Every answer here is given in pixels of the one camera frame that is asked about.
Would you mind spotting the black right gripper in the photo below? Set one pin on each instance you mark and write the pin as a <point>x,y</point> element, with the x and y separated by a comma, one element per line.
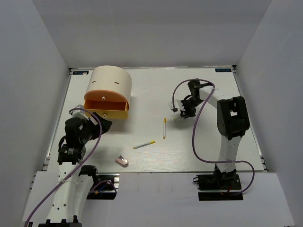
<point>187,113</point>

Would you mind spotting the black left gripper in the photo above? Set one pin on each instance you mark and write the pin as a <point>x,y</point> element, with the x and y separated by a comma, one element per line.
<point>105,125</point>

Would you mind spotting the beige orange drawer container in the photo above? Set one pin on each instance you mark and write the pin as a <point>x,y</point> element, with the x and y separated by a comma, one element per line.
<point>109,92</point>

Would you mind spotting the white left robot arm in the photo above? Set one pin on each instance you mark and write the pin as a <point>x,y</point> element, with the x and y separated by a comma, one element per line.
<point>74,178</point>

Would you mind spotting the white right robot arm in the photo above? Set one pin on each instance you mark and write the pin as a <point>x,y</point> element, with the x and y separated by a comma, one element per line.
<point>232,122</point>

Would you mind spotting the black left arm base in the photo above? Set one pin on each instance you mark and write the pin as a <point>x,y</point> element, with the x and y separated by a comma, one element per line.
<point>104,186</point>

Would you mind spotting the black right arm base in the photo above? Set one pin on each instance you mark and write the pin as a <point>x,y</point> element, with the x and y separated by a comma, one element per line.
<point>209,190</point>

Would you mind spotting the pink white eraser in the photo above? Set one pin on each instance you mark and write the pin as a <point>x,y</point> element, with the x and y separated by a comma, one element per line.
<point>121,160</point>

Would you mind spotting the blue right corner label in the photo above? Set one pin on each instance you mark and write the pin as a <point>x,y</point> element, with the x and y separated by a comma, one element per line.
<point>222,70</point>

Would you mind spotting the blue corner label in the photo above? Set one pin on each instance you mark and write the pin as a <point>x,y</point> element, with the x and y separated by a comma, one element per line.
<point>80,72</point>
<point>222,70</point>

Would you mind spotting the blue left corner label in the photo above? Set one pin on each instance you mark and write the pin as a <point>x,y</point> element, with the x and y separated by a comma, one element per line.
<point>80,72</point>

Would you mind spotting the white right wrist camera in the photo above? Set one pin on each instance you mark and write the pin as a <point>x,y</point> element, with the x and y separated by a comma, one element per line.
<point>176,105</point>

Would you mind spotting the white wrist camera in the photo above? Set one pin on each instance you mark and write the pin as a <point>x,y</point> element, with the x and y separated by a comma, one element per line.
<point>82,114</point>
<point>176,105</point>

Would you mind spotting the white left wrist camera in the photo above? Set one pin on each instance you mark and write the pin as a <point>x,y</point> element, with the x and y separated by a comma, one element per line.
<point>82,114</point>

